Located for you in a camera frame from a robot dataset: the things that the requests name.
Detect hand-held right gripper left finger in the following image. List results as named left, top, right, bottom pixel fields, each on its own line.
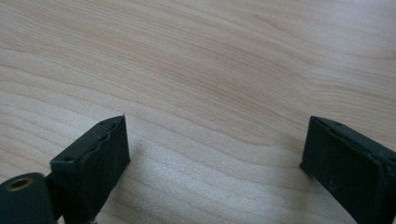
left=49, top=115, right=132, bottom=224

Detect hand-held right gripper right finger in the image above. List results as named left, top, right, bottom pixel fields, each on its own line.
left=299, top=116, right=396, bottom=224

